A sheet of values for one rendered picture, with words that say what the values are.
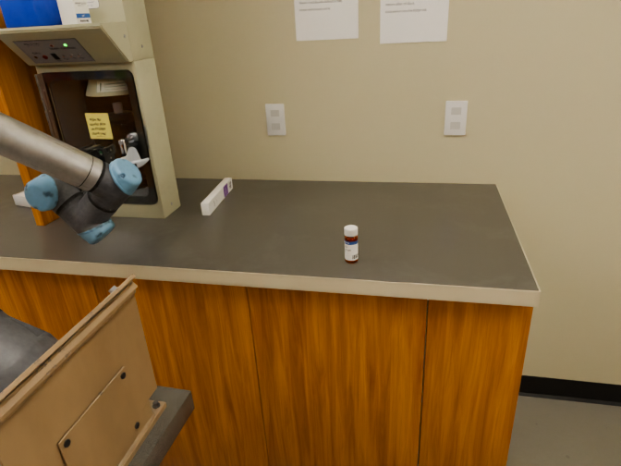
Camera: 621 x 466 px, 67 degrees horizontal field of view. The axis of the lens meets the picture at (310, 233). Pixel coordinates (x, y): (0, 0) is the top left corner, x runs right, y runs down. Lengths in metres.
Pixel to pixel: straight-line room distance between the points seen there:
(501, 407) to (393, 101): 1.00
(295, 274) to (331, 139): 0.74
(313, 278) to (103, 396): 0.59
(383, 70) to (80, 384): 1.35
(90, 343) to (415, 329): 0.78
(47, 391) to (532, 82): 1.54
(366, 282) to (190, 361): 0.60
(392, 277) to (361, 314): 0.14
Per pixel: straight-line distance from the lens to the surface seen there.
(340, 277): 1.11
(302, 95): 1.74
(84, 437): 0.68
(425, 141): 1.73
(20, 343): 0.73
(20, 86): 1.68
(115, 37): 1.41
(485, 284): 1.12
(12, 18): 1.53
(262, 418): 1.51
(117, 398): 0.72
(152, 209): 1.57
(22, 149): 1.07
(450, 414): 1.38
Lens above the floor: 1.50
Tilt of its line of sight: 25 degrees down
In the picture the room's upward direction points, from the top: 3 degrees counter-clockwise
